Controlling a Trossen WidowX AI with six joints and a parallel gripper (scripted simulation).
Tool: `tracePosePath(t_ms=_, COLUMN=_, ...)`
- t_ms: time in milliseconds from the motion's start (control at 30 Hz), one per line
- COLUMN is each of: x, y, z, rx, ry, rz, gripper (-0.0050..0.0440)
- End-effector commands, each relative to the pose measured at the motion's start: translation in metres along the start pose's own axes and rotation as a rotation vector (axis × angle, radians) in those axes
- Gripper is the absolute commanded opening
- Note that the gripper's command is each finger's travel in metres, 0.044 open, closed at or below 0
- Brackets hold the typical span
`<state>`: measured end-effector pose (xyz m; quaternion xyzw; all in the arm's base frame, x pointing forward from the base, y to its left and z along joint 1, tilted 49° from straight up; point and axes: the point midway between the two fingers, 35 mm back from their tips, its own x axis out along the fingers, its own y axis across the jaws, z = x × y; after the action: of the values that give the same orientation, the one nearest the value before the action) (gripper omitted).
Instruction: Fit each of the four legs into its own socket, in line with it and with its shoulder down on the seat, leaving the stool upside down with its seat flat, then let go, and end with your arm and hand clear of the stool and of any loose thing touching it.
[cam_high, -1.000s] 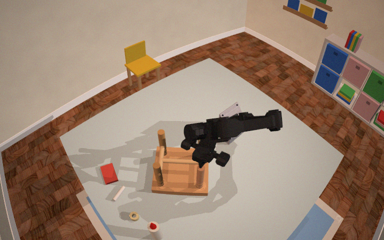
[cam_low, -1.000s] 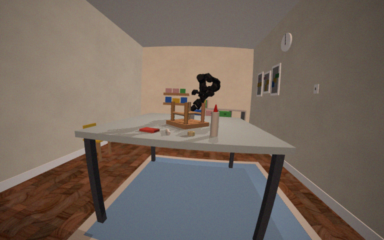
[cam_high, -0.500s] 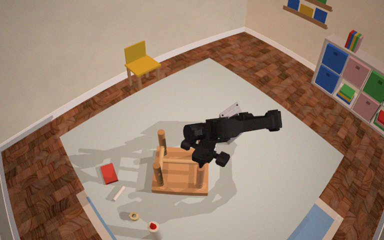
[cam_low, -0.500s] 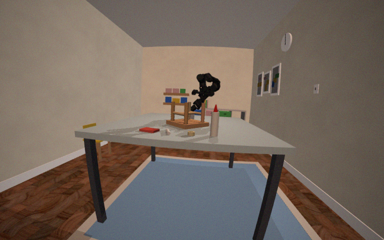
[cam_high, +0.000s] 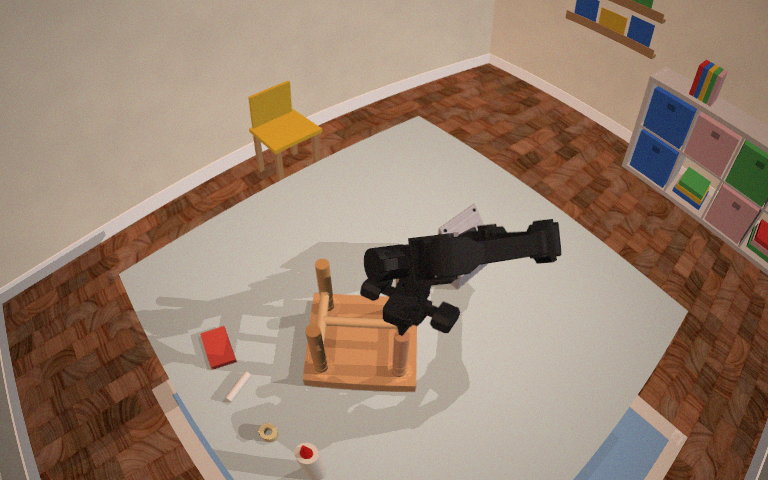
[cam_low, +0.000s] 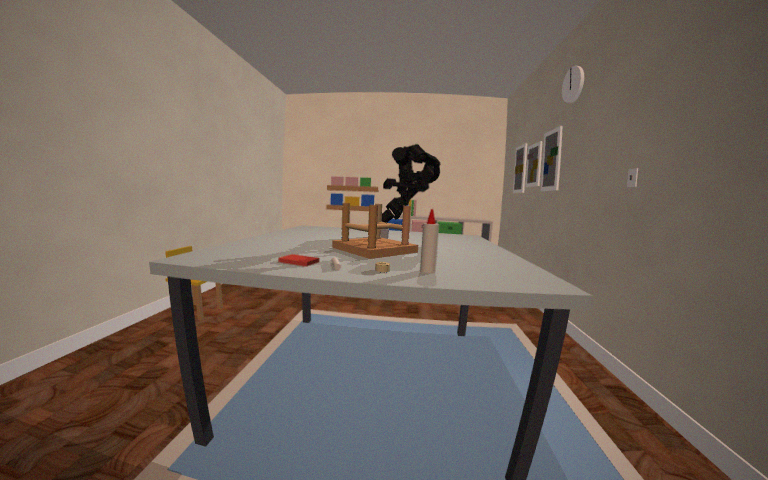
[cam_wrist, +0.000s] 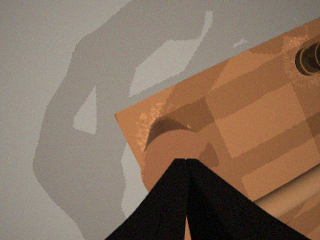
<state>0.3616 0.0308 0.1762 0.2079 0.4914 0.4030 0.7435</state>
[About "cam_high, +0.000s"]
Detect red rectangular block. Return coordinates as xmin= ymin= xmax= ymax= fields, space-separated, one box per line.
xmin=201 ymin=326 xmax=237 ymax=370

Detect orange-brown wooden stool seat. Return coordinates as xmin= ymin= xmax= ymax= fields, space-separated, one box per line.
xmin=303 ymin=294 xmax=417 ymax=392

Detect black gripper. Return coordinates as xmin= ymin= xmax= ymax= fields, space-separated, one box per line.
xmin=360 ymin=276 xmax=460 ymax=336

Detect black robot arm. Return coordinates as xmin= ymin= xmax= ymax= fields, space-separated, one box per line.
xmin=364 ymin=219 xmax=561 ymax=329

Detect tan wooden stool legs with crossbar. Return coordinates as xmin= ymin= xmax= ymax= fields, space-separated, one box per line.
xmin=305 ymin=259 xmax=410 ymax=377

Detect tan roll of masking tape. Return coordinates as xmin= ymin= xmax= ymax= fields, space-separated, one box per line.
xmin=259 ymin=423 xmax=279 ymax=442

